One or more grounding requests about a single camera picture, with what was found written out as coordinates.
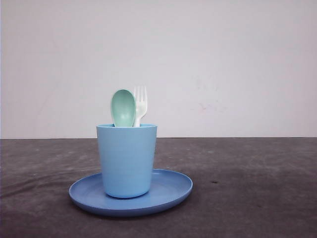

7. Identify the white plastic fork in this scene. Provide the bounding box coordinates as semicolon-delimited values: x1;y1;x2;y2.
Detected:
133;86;148;127

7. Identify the mint green plastic spoon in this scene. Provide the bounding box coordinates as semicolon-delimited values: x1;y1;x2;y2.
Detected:
110;89;136;127

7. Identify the light blue plastic cup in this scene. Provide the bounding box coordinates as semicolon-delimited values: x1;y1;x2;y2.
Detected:
96;124;158;198

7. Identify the blue plastic plate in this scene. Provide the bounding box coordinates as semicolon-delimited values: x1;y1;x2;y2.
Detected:
68;169;193;217

